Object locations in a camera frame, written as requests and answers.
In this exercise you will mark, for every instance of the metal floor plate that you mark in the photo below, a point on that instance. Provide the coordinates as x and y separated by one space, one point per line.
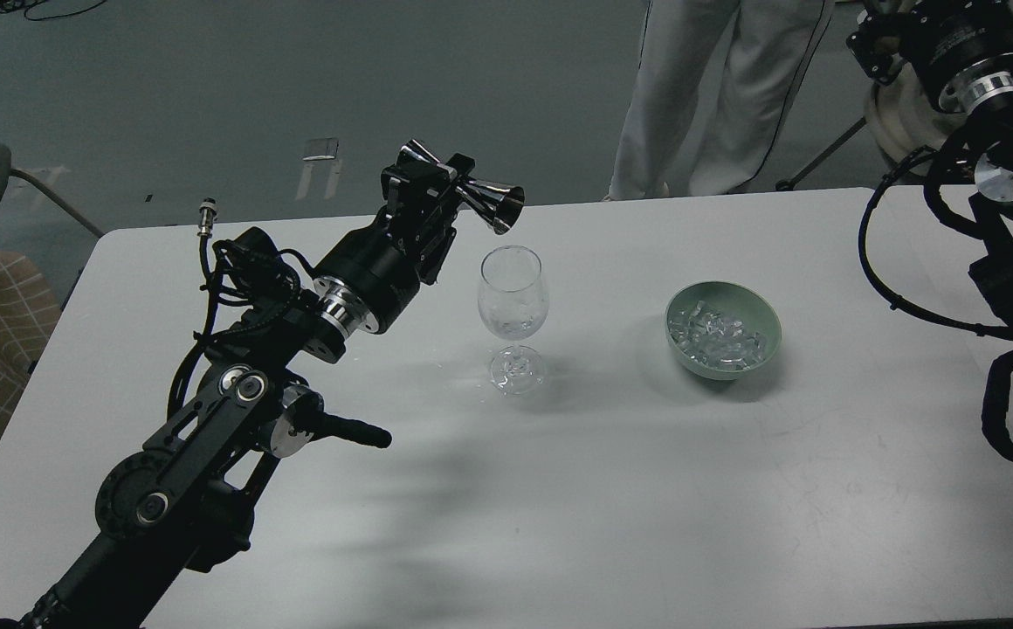
320 167

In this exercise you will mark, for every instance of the pile of ice cubes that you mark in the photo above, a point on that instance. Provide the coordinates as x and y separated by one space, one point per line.
716 339

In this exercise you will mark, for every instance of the green bowl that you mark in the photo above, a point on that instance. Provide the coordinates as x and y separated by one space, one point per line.
738 301

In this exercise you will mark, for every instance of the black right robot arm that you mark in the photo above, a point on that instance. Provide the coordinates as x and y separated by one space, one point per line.
967 184

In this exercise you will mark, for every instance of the clear wine glass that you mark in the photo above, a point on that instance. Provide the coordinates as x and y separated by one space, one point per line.
513 301

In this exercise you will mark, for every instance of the steel cocktail jigger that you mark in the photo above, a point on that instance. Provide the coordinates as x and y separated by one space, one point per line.
499 205

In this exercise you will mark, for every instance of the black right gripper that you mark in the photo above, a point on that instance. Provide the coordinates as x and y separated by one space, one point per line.
961 51

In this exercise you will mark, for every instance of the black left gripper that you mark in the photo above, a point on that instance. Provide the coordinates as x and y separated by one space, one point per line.
368 279

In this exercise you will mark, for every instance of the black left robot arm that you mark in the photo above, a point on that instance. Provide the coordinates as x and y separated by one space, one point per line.
186 500

